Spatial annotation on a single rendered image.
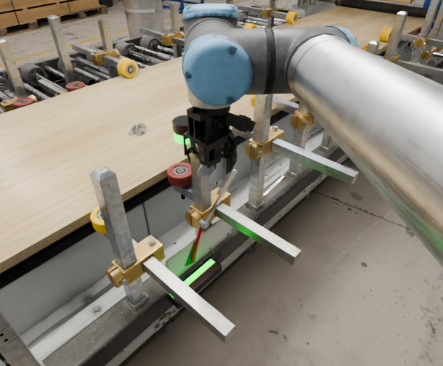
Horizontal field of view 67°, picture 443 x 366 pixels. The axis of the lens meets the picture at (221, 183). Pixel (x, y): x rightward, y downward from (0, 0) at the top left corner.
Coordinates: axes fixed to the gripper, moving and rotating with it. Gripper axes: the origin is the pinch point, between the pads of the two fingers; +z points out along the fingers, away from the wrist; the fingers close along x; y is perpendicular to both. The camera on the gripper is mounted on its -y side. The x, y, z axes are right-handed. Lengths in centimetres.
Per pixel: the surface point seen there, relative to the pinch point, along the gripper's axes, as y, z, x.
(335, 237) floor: -101, 101, 0
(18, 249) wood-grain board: 39.5, 10.9, -25.6
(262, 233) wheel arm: -5.0, 15.0, 10.1
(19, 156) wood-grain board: 23, 11, -64
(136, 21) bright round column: -218, 53, -345
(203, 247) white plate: 1.2, 27.3, -5.4
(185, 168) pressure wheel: -7.2, 10.6, -20.6
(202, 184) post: -0.3, 4.9, -6.1
